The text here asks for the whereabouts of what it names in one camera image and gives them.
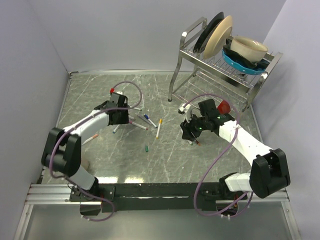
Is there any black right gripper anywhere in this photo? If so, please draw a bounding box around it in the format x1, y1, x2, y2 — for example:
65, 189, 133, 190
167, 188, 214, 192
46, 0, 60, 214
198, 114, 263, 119
180, 111, 209, 142

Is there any yellow cap marker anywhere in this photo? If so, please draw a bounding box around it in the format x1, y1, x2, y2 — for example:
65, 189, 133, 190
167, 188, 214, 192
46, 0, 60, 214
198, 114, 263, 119
155, 118, 163, 140

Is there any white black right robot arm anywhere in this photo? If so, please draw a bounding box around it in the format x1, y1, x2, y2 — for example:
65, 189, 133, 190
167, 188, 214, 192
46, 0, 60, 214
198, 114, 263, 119
178, 99, 291, 199

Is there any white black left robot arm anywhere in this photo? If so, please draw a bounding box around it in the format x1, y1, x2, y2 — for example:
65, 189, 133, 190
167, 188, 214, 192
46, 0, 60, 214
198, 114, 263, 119
41, 92, 129, 201

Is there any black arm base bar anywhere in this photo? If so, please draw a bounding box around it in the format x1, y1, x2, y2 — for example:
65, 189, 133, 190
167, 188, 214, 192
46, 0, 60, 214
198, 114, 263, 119
69, 182, 248, 213

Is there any pink cap marker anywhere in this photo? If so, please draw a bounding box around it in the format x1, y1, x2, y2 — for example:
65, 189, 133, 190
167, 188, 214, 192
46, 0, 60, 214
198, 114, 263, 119
129, 121, 148, 131

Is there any salmon cap marker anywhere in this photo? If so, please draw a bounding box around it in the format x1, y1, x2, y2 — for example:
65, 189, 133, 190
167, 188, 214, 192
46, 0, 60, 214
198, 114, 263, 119
81, 134, 99, 146

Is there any red bowl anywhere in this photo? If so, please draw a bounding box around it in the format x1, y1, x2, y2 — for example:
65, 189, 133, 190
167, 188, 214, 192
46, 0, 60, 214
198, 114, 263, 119
217, 100, 231, 115

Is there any stainless steel dish rack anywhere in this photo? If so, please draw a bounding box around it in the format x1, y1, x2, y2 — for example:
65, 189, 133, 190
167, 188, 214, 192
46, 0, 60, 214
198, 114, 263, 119
168, 16, 283, 113

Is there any blue polka dot bowl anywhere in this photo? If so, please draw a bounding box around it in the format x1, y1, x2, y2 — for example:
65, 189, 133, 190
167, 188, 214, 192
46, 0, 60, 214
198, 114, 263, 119
222, 50, 266, 76

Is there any black plate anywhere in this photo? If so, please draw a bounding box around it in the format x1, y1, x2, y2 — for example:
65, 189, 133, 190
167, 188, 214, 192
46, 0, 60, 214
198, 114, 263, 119
193, 11, 225, 54

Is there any beige plate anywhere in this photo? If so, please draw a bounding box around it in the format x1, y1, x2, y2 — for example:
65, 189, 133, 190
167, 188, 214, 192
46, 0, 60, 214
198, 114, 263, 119
203, 15, 233, 60

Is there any cream ceramic bowl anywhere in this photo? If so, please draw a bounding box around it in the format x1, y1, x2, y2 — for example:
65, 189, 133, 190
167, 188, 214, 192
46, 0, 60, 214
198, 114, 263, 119
230, 36, 269, 63

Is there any black dish under bowl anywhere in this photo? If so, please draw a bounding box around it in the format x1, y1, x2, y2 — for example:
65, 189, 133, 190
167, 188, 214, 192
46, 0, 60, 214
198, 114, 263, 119
223, 39, 270, 70

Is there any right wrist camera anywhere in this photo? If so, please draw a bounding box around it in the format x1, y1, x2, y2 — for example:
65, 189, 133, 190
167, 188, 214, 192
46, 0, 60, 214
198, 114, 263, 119
178, 103, 192, 116

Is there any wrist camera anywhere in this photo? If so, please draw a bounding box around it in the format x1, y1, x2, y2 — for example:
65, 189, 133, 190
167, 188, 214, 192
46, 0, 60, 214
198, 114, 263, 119
109, 87, 126, 102
178, 103, 192, 116

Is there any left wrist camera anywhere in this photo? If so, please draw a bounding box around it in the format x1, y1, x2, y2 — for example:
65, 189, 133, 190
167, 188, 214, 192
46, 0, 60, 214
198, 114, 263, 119
109, 87, 126, 102

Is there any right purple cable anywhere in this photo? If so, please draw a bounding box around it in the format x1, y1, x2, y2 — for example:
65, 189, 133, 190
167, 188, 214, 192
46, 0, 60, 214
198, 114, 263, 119
183, 93, 255, 218

